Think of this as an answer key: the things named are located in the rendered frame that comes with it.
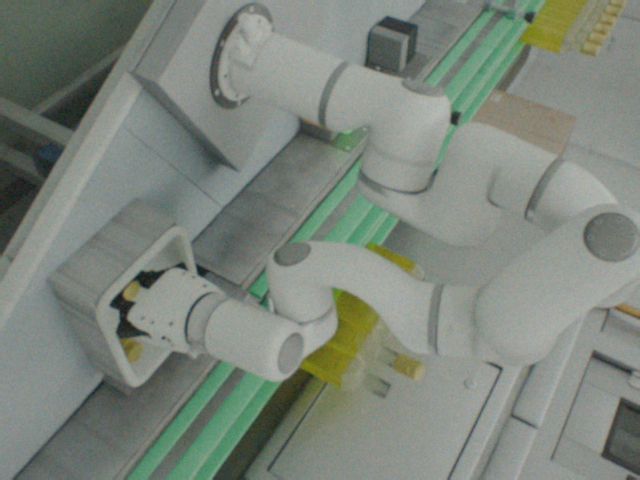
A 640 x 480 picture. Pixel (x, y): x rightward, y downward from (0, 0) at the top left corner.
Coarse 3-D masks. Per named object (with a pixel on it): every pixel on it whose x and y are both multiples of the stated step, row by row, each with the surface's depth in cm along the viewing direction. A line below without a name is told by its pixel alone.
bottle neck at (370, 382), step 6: (366, 372) 110; (366, 378) 110; (372, 378) 109; (378, 378) 110; (360, 384) 110; (366, 384) 109; (372, 384) 109; (378, 384) 109; (384, 384) 109; (390, 384) 109; (372, 390) 109; (378, 390) 109; (384, 390) 108; (390, 390) 110; (384, 396) 108
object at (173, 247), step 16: (160, 240) 87; (176, 240) 92; (144, 256) 85; (160, 256) 97; (176, 256) 95; (192, 256) 95; (128, 272) 83; (192, 272) 97; (112, 288) 81; (96, 304) 82; (112, 320) 96; (112, 336) 85; (112, 352) 88; (144, 352) 99; (160, 352) 100; (128, 368) 92; (144, 368) 98
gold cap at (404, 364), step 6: (402, 354) 112; (396, 360) 111; (402, 360) 111; (408, 360) 110; (414, 360) 110; (396, 366) 111; (402, 366) 110; (408, 366) 110; (414, 366) 109; (420, 366) 110; (396, 372) 112; (402, 372) 111; (408, 372) 110; (414, 372) 109; (420, 372) 110; (414, 378) 109; (420, 378) 111
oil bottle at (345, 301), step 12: (336, 288) 120; (336, 300) 118; (348, 300) 118; (360, 300) 118; (348, 312) 117; (360, 312) 116; (372, 312) 116; (372, 324) 115; (384, 324) 115; (384, 336) 116
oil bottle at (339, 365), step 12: (324, 348) 112; (336, 348) 112; (348, 348) 112; (312, 360) 111; (324, 360) 110; (336, 360) 110; (348, 360) 110; (360, 360) 110; (312, 372) 114; (324, 372) 111; (336, 372) 109; (348, 372) 109; (360, 372) 109; (336, 384) 112; (348, 384) 110
